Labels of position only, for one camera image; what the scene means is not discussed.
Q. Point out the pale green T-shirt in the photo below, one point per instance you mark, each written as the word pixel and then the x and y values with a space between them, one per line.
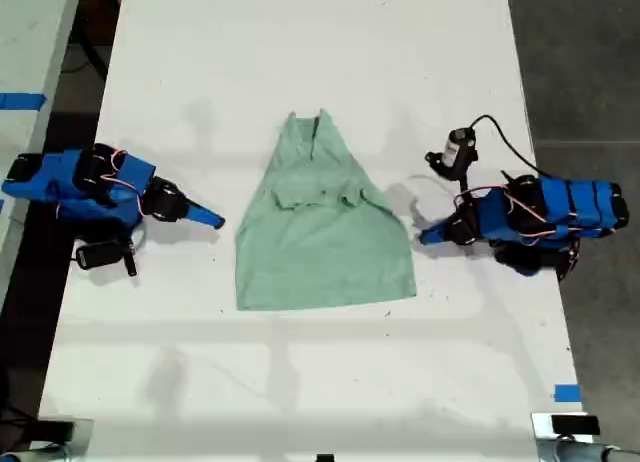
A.
pixel 320 252

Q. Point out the small blue tape square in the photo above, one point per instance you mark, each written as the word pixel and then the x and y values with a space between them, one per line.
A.
pixel 567 393

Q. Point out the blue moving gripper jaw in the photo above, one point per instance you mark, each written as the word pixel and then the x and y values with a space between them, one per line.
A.
pixel 437 238
pixel 202 210

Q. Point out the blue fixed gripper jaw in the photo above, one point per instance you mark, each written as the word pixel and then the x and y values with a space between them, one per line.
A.
pixel 436 229
pixel 200 220

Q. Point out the short black camera stalk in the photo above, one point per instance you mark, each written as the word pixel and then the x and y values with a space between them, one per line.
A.
pixel 463 184
pixel 131 262

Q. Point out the small black box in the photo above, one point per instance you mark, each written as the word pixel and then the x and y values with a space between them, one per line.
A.
pixel 56 430
pixel 575 425

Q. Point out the black and silver camera box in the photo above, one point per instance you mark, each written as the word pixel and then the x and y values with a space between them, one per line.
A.
pixel 456 149

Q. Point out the flat black camera box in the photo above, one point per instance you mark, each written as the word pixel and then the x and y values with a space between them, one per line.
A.
pixel 99 255

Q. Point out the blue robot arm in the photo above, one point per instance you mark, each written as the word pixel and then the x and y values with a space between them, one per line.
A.
pixel 575 207
pixel 132 173

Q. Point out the white side table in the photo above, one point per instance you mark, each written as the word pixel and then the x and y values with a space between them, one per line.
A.
pixel 30 42

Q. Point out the long blue tape strip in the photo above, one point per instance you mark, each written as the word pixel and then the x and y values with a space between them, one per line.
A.
pixel 22 101

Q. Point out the metal table bracket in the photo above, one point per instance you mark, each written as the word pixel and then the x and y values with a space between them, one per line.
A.
pixel 542 439

